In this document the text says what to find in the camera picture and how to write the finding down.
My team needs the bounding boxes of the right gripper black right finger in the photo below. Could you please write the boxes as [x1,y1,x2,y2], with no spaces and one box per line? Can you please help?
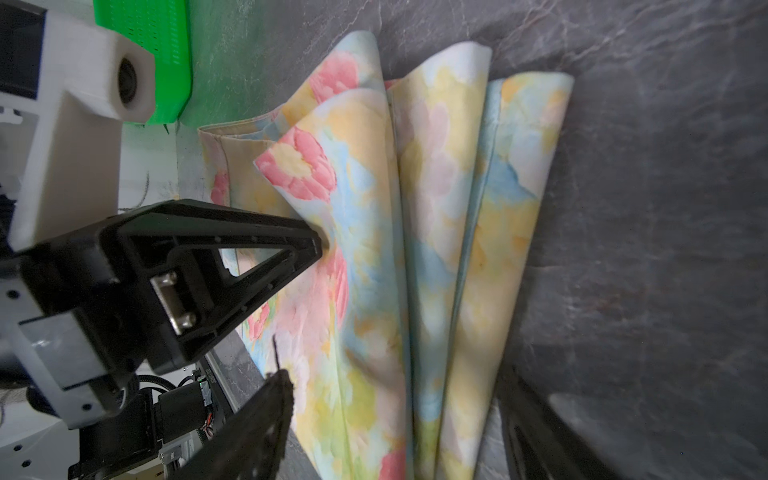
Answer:
[496,366,620,479]

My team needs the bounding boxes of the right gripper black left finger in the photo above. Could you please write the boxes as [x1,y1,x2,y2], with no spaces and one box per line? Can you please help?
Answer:
[167,335,294,479]

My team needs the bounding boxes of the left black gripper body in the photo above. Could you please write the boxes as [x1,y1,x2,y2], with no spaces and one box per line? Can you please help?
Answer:
[1,255,150,429]

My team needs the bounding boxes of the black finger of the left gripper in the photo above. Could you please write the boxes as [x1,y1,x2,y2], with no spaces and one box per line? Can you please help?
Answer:
[98,200,322,373]

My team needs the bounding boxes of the pastel floral skirt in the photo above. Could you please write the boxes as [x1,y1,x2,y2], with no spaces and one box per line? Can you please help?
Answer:
[199,31,574,479]

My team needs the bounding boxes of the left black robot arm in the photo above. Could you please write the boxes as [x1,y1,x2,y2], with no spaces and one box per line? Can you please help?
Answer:
[1,200,322,479]

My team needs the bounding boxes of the green plastic basket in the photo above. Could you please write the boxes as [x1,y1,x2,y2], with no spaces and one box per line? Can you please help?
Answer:
[92,0,194,126]

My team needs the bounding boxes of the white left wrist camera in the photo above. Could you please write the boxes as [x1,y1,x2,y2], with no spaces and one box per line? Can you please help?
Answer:
[1,1,156,251]

